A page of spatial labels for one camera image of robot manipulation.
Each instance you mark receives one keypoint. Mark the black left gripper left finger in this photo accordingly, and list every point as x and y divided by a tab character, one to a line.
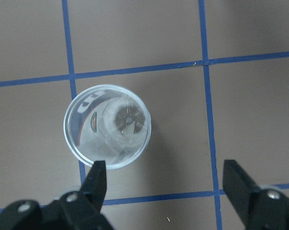
74	210

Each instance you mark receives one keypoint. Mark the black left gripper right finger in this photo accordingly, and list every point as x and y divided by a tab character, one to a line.
259	207

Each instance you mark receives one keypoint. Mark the clear tennis ball can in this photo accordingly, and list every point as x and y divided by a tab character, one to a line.
107	123

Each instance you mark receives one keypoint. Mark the brown paper mat blue grid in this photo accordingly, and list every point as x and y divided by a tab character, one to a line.
214	75

